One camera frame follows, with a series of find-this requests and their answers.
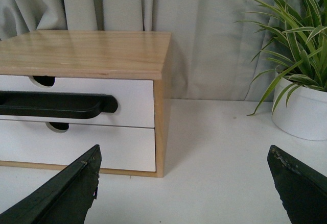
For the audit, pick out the grey curtain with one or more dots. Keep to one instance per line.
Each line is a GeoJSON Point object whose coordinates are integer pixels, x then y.
{"type": "Point", "coordinates": [215, 47]}

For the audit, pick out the green spider plant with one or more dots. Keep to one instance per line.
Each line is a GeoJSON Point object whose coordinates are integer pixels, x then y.
{"type": "Point", "coordinates": [297, 45]}

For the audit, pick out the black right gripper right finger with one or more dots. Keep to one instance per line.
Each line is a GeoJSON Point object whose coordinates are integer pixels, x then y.
{"type": "Point", "coordinates": [302, 189]}

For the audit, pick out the white drawer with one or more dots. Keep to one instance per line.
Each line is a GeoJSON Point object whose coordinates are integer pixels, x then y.
{"type": "Point", "coordinates": [121, 148]}
{"type": "Point", "coordinates": [135, 97]}

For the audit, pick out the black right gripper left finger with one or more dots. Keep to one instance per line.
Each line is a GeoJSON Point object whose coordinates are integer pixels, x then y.
{"type": "Point", "coordinates": [65, 198]}

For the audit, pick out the wooden drawer cabinet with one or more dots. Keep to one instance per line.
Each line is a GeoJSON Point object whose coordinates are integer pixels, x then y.
{"type": "Point", "coordinates": [47, 54]}

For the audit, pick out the white plant pot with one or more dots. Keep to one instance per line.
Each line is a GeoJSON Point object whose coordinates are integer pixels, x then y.
{"type": "Point", "coordinates": [301, 114]}

